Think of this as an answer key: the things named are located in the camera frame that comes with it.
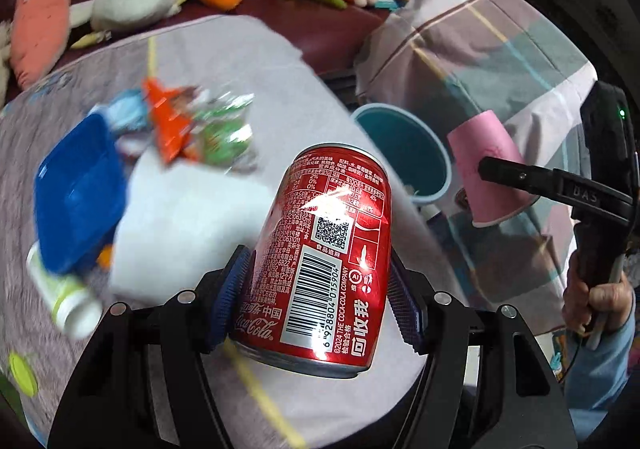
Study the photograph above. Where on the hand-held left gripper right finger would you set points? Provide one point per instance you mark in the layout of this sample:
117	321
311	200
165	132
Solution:
406	304

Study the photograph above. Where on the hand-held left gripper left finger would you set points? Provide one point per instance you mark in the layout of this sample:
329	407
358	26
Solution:
227	301

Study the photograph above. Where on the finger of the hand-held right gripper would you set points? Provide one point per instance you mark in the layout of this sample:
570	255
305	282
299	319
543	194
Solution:
520	176

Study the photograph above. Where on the pink paper cup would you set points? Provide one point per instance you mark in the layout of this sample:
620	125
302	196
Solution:
480	154

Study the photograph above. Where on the red soda can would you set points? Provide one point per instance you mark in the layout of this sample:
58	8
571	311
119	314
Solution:
325	239

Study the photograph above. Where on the teal waste bin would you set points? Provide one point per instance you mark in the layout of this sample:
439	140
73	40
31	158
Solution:
400	149

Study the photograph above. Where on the blue plastic tray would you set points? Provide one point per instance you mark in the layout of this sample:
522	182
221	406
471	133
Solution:
75	194

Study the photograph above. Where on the light blue packet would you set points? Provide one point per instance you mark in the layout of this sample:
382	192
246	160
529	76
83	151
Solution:
127	111

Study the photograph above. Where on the person's right forearm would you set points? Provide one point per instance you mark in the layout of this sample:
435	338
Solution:
600	379

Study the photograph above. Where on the person's right hand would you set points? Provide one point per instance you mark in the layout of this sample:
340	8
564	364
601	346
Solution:
597	304

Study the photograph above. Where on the white tissue pack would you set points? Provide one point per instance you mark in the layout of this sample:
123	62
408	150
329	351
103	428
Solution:
185	229

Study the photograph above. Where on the plaid blanket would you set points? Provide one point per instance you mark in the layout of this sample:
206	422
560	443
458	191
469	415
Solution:
475	44

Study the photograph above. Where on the white bottle with green label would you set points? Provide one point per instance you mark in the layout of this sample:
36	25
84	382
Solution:
70	301

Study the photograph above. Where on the green snack wrapper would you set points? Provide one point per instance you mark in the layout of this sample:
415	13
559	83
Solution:
222	139

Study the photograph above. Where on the orange snack wrapper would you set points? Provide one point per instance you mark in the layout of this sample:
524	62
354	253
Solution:
167	124

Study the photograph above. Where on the yellow-green lid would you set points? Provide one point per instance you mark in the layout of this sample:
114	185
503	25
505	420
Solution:
22	373

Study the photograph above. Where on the dark red sofa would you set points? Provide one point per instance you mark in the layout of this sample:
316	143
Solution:
310	29

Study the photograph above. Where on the pink carrot plush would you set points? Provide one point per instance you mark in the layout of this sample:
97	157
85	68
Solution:
40	14

